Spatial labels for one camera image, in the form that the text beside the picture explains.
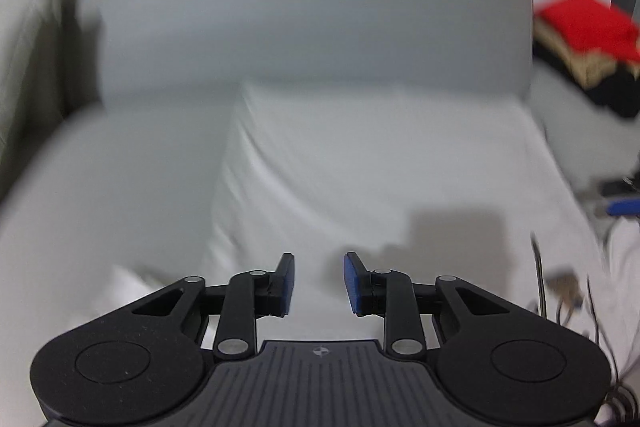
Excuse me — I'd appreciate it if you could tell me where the pile of red-black-tan clothes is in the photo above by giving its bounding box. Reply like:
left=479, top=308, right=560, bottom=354
left=533, top=21, right=626, bottom=88

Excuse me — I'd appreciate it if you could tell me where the red folded garment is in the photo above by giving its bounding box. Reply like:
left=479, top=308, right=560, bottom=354
left=535, top=0, right=640, bottom=62

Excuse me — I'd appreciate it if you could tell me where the black cable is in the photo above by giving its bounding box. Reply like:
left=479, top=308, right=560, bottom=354
left=529, top=231, right=640, bottom=427

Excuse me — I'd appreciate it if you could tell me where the white garment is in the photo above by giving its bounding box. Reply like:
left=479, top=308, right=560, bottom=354
left=197, top=82, right=608, bottom=343

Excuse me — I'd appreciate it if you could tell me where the black folded garment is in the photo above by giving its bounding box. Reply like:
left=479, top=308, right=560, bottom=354
left=533, top=41, right=640, bottom=120

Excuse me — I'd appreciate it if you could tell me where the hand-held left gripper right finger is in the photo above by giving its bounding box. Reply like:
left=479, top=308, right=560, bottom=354
left=343, top=251, right=542, bottom=361

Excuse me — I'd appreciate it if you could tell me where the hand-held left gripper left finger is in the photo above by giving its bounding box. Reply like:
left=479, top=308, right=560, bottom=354
left=116, top=252, right=296, bottom=362

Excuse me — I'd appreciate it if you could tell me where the grey sofa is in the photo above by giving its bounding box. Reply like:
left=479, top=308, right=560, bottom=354
left=0, top=0, right=640, bottom=358

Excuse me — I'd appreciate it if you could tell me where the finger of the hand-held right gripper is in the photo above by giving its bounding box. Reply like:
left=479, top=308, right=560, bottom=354
left=596, top=200, right=640, bottom=218

